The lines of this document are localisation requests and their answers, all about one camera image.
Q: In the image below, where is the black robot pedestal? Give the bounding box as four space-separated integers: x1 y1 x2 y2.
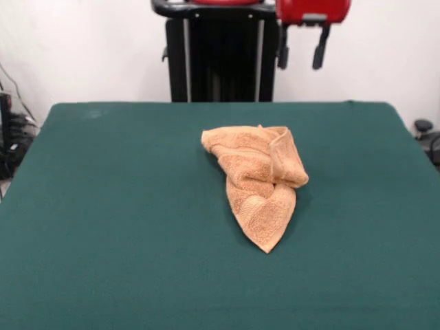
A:
150 0 283 103

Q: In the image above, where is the dark green table cloth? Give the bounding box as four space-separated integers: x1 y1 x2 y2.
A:
0 100 440 330

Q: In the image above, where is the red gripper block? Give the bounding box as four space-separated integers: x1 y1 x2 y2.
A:
276 0 353 71

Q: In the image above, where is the orange terry towel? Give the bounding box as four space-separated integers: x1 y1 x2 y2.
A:
200 125 310 255

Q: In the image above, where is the grey wall cable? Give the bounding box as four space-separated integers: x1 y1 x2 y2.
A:
0 63 39 125

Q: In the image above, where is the black electronics box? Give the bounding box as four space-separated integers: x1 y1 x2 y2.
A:
0 91 15 180

